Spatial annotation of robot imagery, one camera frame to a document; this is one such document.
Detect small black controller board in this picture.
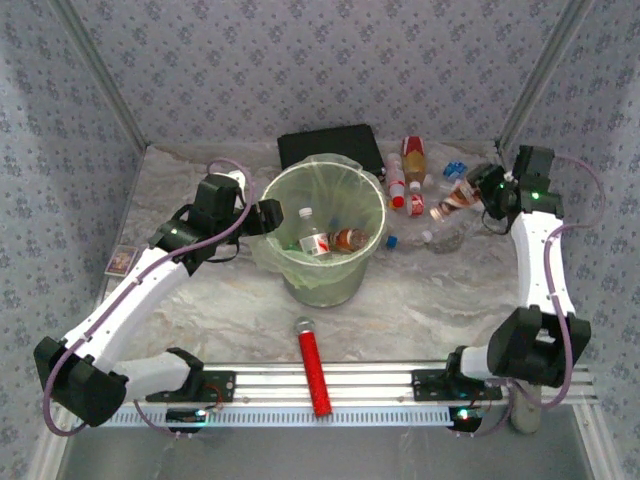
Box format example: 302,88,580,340
165,407,208,427
448,405,484,433

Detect white bottle red cap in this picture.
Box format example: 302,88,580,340
385,152,407,209

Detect plain clear bottle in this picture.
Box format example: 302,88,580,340
421,219,472,255

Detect copper label drink bottle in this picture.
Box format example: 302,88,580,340
328,227,372,255
429,176,485,222

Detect aluminium rail base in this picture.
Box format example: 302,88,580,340
49,360,600,407

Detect tall water bottle white cap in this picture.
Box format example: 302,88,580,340
297,206,332,258

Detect aluminium frame post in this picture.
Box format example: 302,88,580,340
49,0,151,149
496,0,597,151

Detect tea bottle red gold label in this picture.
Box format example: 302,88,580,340
400,134,430,193

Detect white slotted cable duct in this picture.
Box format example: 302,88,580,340
69,405,457,429

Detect black flat case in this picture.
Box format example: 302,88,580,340
277,123,386,184

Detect red glitter microphone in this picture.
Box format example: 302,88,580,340
293,315,334,418

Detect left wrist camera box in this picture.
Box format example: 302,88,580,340
225,169,250,195

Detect green plastic bin liner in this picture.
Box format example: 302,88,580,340
248,152,389,291

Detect purple cable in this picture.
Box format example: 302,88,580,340
469,153,606,439
42,158,257,439

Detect translucent grey waste bin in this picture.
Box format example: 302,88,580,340
259,162,389,309

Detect small colourful card pack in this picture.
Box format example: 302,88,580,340
105,244,140,277

